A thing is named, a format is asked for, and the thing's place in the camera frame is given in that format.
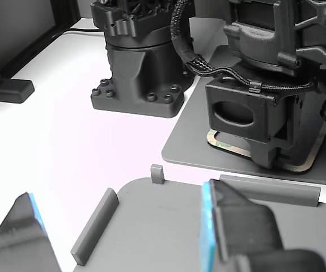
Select beige rectangular frame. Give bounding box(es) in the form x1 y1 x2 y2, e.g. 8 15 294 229
206 121 326 173

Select black braided cable harness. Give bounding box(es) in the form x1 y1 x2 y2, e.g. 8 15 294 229
170 0 321 96

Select dark grey flat plate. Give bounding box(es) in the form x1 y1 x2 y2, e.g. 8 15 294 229
161 44 326 185

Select black six-joint robot arm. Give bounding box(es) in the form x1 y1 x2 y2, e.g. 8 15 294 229
90 0 326 118

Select thin black cable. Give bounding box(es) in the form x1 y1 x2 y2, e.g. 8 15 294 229
63 26 105 34

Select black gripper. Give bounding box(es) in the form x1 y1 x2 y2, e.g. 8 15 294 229
205 76 325 170

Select grey holder tray with rails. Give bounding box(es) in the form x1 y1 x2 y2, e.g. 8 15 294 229
70 164 326 272

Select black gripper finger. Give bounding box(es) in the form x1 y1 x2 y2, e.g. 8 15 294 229
198 178 326 272
0 192 63 272

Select long black stand foot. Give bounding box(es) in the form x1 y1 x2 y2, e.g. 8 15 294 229
0 39 35 104

